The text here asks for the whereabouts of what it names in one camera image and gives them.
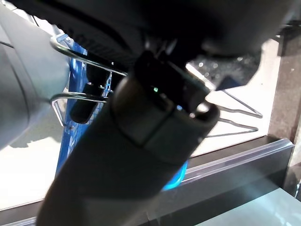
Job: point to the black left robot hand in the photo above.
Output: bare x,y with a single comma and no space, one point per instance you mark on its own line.
131,141

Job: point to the blue plastic shopping basket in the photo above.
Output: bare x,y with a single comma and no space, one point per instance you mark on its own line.
64,146

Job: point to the dark stone plinth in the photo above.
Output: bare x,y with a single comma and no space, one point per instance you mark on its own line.
284,106

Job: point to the black shelf board clear rail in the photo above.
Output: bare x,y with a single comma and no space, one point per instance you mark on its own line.
235,169

